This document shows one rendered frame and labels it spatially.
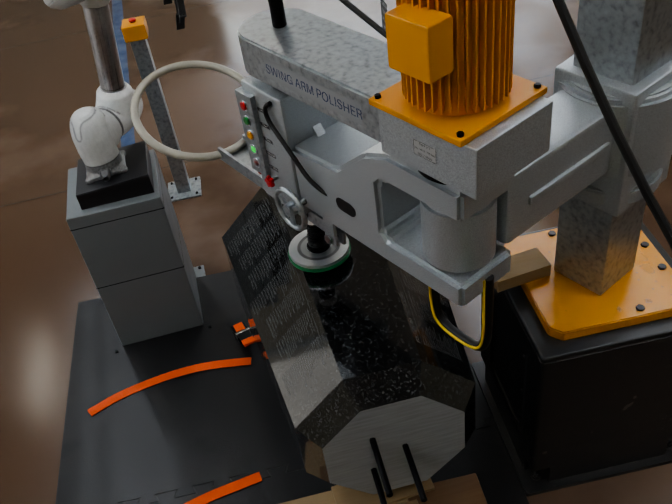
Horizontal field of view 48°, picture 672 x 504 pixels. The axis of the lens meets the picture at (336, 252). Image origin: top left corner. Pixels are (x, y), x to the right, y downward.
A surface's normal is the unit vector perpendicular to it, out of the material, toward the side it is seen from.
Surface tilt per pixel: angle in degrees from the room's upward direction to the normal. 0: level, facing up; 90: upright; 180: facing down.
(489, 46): 90
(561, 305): 0
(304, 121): 90
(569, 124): 0
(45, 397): 0
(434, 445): 90
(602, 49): 90
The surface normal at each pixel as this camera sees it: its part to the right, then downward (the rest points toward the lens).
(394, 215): 0.65, 0.44
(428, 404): 0.22, 0.62
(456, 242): -0.17, 0.66
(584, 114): -0.12, -0.75
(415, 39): -0.75, 0.50
